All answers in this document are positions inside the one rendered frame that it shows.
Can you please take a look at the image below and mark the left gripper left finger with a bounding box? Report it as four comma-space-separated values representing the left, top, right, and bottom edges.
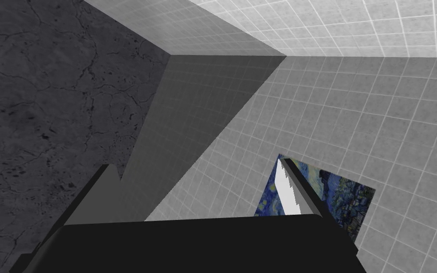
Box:
43, 164, 146, 243

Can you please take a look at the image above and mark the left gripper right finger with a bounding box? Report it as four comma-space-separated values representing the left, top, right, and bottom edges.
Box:
274, 158, 335, 220

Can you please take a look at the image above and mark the blue starry night painting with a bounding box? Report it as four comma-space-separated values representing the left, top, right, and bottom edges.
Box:
254, 153, 376, 242

